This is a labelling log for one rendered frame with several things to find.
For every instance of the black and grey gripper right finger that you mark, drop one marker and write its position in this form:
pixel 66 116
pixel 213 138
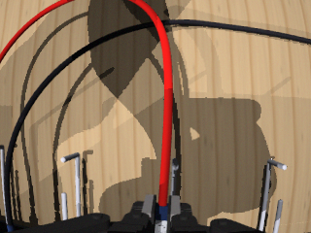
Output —
pixel 184 217

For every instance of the black patch cord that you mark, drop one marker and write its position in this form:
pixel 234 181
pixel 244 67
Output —
pixel 90 46

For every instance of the red cable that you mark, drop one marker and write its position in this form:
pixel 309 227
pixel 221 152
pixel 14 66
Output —
pixel 168 88

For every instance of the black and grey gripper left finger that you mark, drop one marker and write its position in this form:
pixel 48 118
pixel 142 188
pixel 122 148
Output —
pixel 141 220

